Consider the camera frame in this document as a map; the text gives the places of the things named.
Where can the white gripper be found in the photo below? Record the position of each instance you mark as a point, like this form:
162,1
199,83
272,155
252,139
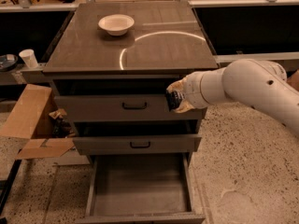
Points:
191,90

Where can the dark blue rxbar wrapper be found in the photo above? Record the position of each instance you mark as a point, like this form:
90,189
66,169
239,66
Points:
173,99

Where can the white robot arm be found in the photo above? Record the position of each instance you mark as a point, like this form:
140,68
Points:
261,85

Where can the top grey drawer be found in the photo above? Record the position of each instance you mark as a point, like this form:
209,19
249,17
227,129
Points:
85,108

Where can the middle grey drawer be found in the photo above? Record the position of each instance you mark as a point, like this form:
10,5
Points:
144,144

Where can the grey drawer cabinet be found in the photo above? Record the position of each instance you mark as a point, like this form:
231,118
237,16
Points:
165,44

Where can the bottom grey open drawer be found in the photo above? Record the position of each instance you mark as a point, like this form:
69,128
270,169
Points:
141,189

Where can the white paper bowl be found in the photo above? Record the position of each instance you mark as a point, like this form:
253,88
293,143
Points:
117,24

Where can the cardboard box right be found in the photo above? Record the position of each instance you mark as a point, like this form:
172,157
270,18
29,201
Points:
293,80

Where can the open cardboard box left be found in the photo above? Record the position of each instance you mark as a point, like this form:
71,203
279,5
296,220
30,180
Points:
30,120

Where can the white paper cup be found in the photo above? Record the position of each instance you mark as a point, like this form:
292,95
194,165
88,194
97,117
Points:
29,58

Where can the dark round tape roll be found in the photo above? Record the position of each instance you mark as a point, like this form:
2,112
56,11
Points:
8,62

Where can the black floor bar left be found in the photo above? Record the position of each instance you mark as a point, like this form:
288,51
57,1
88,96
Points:
5,187

